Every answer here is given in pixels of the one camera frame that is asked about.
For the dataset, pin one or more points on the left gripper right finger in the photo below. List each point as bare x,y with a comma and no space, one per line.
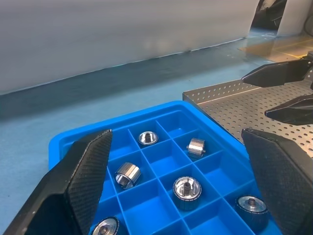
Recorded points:
286,181

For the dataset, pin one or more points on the blue compartment tray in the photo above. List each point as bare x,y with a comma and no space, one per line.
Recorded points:
166,160

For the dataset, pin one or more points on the brown cardboard mat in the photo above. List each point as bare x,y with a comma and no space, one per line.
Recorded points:
264,49

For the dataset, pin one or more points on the silver hex nut, left cell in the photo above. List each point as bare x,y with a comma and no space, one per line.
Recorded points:
128,175

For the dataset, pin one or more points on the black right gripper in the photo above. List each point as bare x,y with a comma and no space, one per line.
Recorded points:
309,66

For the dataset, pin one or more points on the large white backdrop board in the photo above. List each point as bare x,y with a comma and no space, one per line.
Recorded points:
97,31

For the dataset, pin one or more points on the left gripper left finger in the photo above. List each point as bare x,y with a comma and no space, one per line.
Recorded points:
68,186

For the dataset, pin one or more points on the perforated steel tray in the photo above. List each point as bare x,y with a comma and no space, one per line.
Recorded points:
232,105

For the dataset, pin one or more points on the small white backdrop board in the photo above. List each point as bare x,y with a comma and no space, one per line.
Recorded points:
291,17

